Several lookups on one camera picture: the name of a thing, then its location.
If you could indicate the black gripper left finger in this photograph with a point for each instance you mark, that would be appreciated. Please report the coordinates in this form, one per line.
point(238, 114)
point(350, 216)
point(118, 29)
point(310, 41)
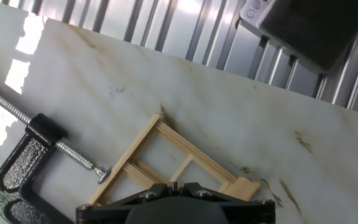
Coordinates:
point(104, 211)

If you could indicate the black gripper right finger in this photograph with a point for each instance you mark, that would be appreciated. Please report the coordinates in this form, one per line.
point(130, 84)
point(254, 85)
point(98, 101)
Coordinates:
point(250, 211)

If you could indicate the wooden sliding window model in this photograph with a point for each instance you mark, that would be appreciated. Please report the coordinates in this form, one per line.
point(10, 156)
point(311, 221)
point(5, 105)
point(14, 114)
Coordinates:
point(197, 155)

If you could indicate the white marble pattern board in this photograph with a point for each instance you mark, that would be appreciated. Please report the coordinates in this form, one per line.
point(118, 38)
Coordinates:
point(259, 124)

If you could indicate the black C-clamp with steel screw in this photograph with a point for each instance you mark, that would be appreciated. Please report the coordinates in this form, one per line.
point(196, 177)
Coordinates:
point(20, 161)

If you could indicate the silver digital scale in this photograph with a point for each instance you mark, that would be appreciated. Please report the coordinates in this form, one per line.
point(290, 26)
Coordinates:
point(315, 28)

